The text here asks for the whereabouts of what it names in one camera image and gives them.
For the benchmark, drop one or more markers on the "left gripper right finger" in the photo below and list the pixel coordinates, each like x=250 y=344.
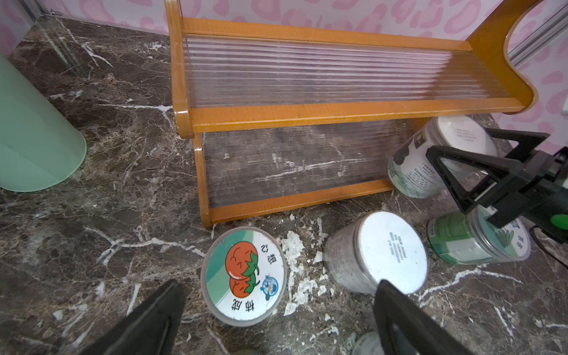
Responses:
x=405 y=329

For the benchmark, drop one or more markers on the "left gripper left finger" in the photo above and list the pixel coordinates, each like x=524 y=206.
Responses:
x=150 y=329

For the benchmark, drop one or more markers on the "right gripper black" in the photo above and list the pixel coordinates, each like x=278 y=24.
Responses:
x=525 y=182

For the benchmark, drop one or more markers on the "white lid grey jar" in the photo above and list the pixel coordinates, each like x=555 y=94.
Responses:
x=380 y=246

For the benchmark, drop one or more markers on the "green label seed jar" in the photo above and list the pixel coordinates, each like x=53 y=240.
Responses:
x=470 y=239

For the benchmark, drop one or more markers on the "tomato lid seed jar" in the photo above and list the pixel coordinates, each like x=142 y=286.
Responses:
x=244 y=276

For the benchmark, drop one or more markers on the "wooden three-tier shelf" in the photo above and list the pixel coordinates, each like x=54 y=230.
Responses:
x=488 y=43

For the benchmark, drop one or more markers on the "mint green pencil cup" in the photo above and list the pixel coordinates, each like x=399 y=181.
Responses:
x=40 y=148

